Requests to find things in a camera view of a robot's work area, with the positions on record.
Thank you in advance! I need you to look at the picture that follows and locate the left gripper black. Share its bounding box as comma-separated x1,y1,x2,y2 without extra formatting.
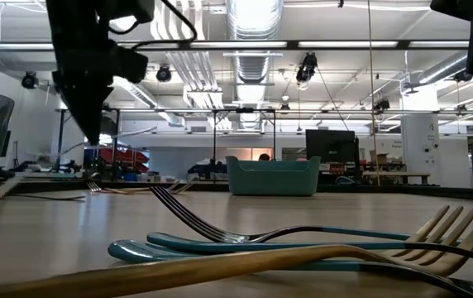
52,43,117,145

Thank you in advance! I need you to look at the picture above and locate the teal-handled black fork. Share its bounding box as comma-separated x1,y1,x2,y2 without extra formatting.
146,232,473,268
2,193,88,201
150,185,473,253
107,240,473,298

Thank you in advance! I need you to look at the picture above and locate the gold fork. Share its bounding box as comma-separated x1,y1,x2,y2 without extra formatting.
0,204,473,298

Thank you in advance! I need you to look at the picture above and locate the red background object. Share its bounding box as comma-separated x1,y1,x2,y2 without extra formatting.
95,147,151,174

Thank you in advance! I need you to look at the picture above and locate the teal plastic bin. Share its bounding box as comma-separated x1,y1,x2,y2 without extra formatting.
224,156,323,197

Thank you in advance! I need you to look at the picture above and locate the black monitor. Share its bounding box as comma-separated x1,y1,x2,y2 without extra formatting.
305,128,361,175

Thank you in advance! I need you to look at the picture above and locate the cardboard box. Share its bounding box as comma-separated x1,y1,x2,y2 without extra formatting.
369,150,389,166

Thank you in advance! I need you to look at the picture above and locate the wooden bench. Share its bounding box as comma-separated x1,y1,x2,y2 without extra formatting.
362,171,431,186

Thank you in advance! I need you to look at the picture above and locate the overhead light bar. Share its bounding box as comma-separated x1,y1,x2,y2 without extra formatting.
0,39,471,52

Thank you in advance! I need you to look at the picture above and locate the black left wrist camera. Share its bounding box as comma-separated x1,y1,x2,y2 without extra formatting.
114,46,150,84

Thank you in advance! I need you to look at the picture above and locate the black hanging camera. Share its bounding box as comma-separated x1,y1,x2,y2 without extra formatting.
453,68,473,83
155,65,173,84
374,98,391,116
20,70,40,90

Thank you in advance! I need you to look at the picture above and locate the black left camera cable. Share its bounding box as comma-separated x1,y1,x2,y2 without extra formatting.
107,0,199,51

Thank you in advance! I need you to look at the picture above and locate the silver ventilation duct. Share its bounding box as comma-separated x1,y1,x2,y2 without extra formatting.
226,0,284,133

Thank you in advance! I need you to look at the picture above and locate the black overhead camera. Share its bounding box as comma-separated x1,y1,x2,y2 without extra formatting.
295,52,319,84

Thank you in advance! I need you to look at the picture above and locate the thin hanging cord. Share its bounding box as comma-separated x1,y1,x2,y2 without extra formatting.
367,0,381,187

